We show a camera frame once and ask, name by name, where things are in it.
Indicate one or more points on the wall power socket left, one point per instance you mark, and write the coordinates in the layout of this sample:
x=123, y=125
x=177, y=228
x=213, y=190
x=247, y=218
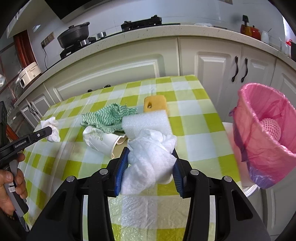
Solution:
x=48, y=40

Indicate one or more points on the black cooking pot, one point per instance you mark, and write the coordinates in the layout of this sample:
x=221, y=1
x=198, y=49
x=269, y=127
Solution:
x=73, y=35

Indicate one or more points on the white ceramic jar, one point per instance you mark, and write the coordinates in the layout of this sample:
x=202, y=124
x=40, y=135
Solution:
x=265, y=37

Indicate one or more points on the white stool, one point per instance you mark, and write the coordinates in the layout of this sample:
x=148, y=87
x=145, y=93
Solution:
x=248, y=186

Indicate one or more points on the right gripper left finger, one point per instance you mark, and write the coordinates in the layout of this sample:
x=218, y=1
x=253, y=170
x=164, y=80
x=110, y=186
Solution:
x=61, y=218

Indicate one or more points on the white plastic bag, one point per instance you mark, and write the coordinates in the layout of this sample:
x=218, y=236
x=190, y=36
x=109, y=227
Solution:
x=204, y=24

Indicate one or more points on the white kitchen base cabinets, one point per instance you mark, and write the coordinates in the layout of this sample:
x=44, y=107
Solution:
x=198, y=76

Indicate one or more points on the pink bagged trash bin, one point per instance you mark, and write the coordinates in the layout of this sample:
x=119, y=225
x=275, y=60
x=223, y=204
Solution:
x=268, y=160

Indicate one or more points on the white foam sheet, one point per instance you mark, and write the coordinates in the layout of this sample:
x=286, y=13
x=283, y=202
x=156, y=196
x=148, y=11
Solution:
x=154, y=120

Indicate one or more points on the green striped cloth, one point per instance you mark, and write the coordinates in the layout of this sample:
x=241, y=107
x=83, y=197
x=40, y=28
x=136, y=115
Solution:
x=109, y=118

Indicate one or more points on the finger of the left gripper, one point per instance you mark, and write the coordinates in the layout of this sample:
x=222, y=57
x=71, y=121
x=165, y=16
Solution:
x=38, y=135

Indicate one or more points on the pink foam net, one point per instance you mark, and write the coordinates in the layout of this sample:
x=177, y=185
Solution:
x=272, y=127

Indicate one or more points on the white tissue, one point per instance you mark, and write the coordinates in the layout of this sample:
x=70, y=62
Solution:
x=150, y=162

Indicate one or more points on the yellow sponge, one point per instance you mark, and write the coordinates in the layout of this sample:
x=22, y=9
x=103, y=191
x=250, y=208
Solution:
x=155, y=103

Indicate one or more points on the white rice cooker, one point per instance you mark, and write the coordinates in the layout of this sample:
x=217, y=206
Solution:
x=28, y=74

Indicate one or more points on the dark grey inner pot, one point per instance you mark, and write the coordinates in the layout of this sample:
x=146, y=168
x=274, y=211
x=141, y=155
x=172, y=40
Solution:
x=293, y=51

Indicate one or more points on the amber oil bottle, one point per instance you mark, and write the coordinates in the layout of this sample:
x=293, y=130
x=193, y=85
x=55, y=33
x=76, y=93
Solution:
x=245, y=29

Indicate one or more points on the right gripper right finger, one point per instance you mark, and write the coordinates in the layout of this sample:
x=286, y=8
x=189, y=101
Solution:
x=236, y=218

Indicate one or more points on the red lidded pot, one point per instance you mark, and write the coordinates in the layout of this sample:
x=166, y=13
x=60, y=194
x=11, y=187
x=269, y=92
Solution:
x=255, y=33

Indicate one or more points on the crushed white paper cup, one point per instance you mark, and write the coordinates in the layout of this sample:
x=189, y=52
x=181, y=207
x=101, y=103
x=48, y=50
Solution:
x=101, y=141

